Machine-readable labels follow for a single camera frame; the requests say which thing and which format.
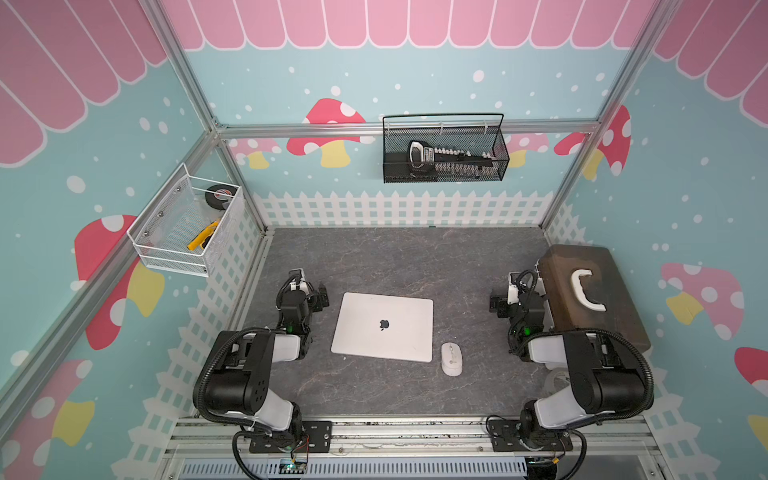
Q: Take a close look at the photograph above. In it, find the white wireless mouse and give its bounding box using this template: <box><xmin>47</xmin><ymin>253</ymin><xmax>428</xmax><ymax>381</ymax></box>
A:
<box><xmin>440</xmin><ymin>342</ymin><xmax>463</xmax><ymax>377</ymax></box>

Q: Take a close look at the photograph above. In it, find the silver laptop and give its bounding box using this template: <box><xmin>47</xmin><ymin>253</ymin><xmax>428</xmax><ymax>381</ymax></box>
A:
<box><xmin>331</xmin><ymin>292</ymin><xmax>434</xmax><ymax>363</ymax></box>

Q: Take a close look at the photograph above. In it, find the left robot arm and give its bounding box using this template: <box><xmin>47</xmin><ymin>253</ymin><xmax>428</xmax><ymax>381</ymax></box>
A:
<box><xmin>193</xmin><ymin>276</ymin><xmax>330</xmax><ymax>453</ymax></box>

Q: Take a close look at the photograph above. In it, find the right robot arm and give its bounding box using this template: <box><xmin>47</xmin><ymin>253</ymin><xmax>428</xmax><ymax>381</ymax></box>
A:
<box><xmin>486</xmin><ymin>283</ymin><xmax>654</xmax><ymax>451</ymax></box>

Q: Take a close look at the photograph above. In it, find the brown lidded storage box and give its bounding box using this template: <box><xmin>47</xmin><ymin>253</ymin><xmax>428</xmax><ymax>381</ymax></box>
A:
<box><xmin>536</xmin><ymin>244</ymin><xmax>651</xmax><ymax>353</ymax></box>

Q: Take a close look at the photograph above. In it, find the clear tape roll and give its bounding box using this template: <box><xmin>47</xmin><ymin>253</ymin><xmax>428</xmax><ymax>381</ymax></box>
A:
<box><xmin>544</xmin><ymin>368</ymin><xmax>570</xmax><ymax>395</ymax></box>

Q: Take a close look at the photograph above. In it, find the yellow utility knife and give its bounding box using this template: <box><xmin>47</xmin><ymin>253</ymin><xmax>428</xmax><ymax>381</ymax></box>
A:
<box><xmin>187</xmin><ymin>220</ymin><xmax>220</xmax><ymax>251</ymax></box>

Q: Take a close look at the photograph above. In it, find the black tape roll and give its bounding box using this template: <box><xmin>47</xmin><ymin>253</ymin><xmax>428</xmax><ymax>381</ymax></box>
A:
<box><xmin>204</xmin><ymin>184</ymin><xmax>238</xmax><ymax>211</ymax></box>

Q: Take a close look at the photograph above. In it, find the socket bit set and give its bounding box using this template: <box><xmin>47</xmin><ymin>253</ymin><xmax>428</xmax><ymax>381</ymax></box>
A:
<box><xmin>407</xmin><ymin>141</ymin><xmax>499</xmax><ymax>180</ymax></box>

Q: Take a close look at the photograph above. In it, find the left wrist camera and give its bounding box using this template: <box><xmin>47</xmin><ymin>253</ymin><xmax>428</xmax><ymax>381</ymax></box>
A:
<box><xmin>289</xmin><ymin>268</ymin><xmax>309</xmax><ymax>294</ymax></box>

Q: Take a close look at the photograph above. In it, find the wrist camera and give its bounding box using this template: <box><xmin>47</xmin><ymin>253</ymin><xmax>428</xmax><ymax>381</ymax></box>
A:
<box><xmin>289</xmin><ymin>268</ymin><xmax>309</xmax><ymax>294</ymax></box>
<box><xmin>507</xmin><ymin>270</ymin><xmax>538</xmax><ymax>305</ymax></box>

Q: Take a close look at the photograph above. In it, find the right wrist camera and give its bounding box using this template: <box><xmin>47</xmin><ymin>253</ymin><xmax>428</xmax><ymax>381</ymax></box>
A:
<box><xmin>507</xmin><ymin>270</ymin><xmax>538</xmax><ymax>305</ymax></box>

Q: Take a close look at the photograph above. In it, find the white wire wall basket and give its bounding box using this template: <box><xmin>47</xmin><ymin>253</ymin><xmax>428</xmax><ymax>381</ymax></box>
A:
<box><xmin>127</xmin><ymin>164</ymin><xmax>244</xmax><ymax>277</ymax></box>

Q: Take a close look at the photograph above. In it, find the black wire wall basket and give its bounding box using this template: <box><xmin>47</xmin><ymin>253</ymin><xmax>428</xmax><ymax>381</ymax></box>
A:
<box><xmin>381</xmin><ymin>113</ymin><xmax>509</xmax><ymax>183</ymax></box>

